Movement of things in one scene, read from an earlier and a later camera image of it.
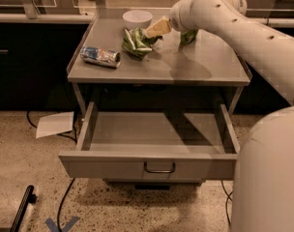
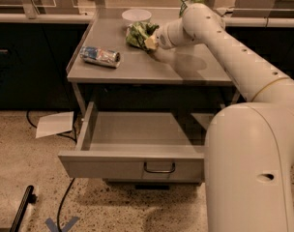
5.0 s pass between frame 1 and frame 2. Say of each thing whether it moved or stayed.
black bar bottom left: stayed
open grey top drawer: stayed
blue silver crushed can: stayed
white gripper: moved
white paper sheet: stayed
